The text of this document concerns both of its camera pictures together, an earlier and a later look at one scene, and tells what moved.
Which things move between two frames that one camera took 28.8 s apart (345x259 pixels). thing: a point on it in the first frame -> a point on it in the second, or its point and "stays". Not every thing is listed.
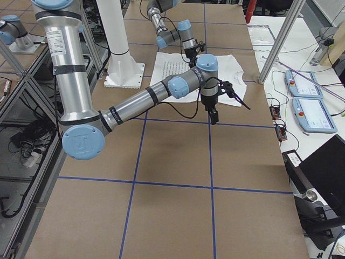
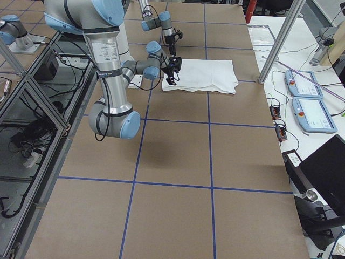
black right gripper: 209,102 -> 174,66
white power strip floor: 35,158 stays
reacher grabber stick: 277,60 stays
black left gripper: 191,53 -> 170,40
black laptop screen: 325,170 stays
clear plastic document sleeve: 261,35 stays
